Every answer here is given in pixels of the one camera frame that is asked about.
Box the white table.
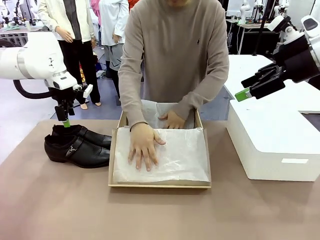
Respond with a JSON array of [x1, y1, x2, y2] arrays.
[[223, 54, 320, 115]]

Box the person in white shirt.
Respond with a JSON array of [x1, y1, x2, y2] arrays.
[[98, 0, 130, 101]]

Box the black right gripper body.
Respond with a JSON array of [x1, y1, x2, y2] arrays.
[[274, 34, 315, 84]]

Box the person in pink top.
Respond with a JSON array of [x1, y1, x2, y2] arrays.
[[90, 0, 102, 47]]

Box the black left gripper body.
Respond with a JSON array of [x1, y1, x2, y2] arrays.
[[51, 84, 83, 109]]

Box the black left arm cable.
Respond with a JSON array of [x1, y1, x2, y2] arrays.
[[12, 79, 55, 100]]

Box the white jacket person's hand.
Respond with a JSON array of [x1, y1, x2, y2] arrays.
[[55, 26, 74, 43]]

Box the white foam box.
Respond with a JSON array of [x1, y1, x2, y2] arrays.
[[226, 98, 320, 183]]

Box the person's right hand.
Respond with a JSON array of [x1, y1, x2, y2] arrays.
[[127, 122, 167, 172]]

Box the person's left forearm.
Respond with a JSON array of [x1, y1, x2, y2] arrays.
[[172, 74, 230, 121]]

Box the white tissue paper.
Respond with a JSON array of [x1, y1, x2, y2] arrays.
[[112, 99, 210, 183]]

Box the person in beige sweater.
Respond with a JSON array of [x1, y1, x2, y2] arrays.
[[117, 0, 230, 128]]

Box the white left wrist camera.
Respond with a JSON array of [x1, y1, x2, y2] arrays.
[[83, 84, 94, 99]]

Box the black stand pole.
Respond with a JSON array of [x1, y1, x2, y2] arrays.
[[251, 0, 270, 56]]

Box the black buckled leather shoe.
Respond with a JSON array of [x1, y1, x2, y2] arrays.
[[44, 134, 111, 169]]

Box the person in white jacket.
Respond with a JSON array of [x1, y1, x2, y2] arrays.
[[37, 0, 103, 111]]

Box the pile of clothes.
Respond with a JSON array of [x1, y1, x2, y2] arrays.
[[78, 63, 87, 86]]

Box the person's right forearm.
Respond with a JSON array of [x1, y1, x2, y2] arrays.
[[118, 72, 149, 129]]

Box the person's left hand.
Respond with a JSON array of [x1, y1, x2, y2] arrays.
[[158, 110, 186, 130]]

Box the black background table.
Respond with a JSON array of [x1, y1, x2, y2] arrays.
[[226, 19, 280, 56]]

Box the white label sticker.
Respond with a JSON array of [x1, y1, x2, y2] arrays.
[[281, 158, 309, 165]]

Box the grey metal-legged work table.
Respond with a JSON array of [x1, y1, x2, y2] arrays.
[[0, 24, 51, 48]]

